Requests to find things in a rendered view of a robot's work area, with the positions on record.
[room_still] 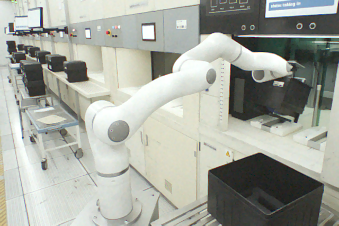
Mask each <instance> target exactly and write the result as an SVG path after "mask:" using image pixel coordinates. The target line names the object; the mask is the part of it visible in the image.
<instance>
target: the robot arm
mask: <svg viewBox="0 0 339 226"><path fill-rule="evenodd" d="M219 58H221V59H223V60H225V61H227V62H229V63H231V64H233V65H235V66H237V67H239V68H240V69H243V70H245V71H252V77H253V79H254V80H255V81H256V82H265V81H268V80H271V79H276V78H279V77H283V76H286V75H291V74H292V72H291V71H297V70H298V69H296V65H291V66H290V65H289V64H288V63H287V62H286V61H285V60H284V59H282V58H281V57H279V56H277V55H273V54H271V53H266V52H251V51H249V50H248V49H246V48H245V47H243V46H241V45H240V44H238V43H237V42H235V41H234V40H233V39H231V38H230V37H228V36H226V35H224V34H222V33H213V34H211V35H209V36H208V37H206V38H205V39H204V40H203V41H202V43H201V44H199V45H198V46H196V47H195V48H193V49H191V50H189V51H188V52H186V53H184V54H182V55H181V56H180V57H179V58H178V60H177V61H176V62H175V64H174V66H173V74H169V75H165V76H162V77H160V78H158V79H155V80H153V81H152V82H150V83H148V84H146V85H145V86H144V87H142V88H140V89H139V90H138V91H136V92H135V94H134V95H133V96H132V97H131V98H130V99H129V100H128V101H127V102H125V103H123V104H122V105H120V106H115V105H114V104H112V103H110V102H107V101H97V102H94V103H92V104H91V105H90V106H89V107H88V108H87V110H86V113H85V126H86V132H87V136H88V140H89V143H90V147H91V149H92V152H93V156H94V161H95V171H96V180H97V189H98V194H99V199H98V198H97V200H96V204H95V205H94V207H93V208H92V211H91V218H92V221H93V223H94V224H95V225H96V226H128V225H130V224H131V223H133V222H135V221H136V220H137V219H138V218H139V216H140V215H141V211H142V204H141V201H140V200H139V199H138V198H136V197H135V196H133V195H131V180H130V166H129V155H128V151H127V148H126V146H125V144H124V142H125V141H127V140H128V139H130V138H131V137H132V136H133V135H134V134H135V133H136V132H137V130H138V129H139V128H140V126H142V124H143V123H144V122H145V121H146V120H147V118H148V117H149V116H150V115H151V114H152V113H153V112H154V111H156V110H157V109H159V108H160V107H162V106H164V105H165V104H167V103H168V102H171V101H173V100H174V99H176V98H179V97H182V96H186V95H191V94H195V93H199V92H202V91H204V90H206V89H208V88H209V87H211V85H213V84H214V82H215V81H216V77H217V73H216V69H215V67H214V66H213V65H212V64H210V63H211V62H213V61H215V60H217V59H219Z"/></svg>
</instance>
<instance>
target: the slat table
mask: <svg viewBox="0 0 339 226"><path fill-rule="evenodd" d="M207 197H208V195H206V196H204V197H202V198H200V199H198V200H196V201H194V202H192V203H190V204H188V205H186V206H183V207H181V208H180V209H178V210H176V211H174V212H172V213H170V214H168V215H166V216H164V217H162V218H160V219H158V220H156V221H154V222H152V223H150V226H175V225H177V224H179V223H181V222H182V221H185V220H187V219H189V220H188V221H186V222H184V223H182V224H180V225H178V226H189V225H191V224H193V223H194V225H193V226H218V225H220V223H219V222H218V221H217V220H216V221H214V222H212V223H211V224H209V225H206V224H207V223H209V222H210V221H212V220H214V219H215V218H214V217H213V216H212V215H211V216H209V217H207V218H206V219H204V220H202V221H201V219H202V218H204V217H206V216H207V215H209V214H210V213H208V211H205V212H203V213H201V214H199V215H197V216H195V215H196V214H198V213H200V212H202V211H204V210H206V209H207ZM320 214H321V216H319V219H318V226H319V225H320V224H321V223H322V222H323V221H325V220H326V219H327V218H329V220H328V221H327V222H326V223H325V224H324V225H323V226H333V225H334V224H335V223H338V225H337V226H339V211H337V210H335V209H333V208H331V207H329V206H327V205H325V204H323V203H321V206H320Z"/></svg>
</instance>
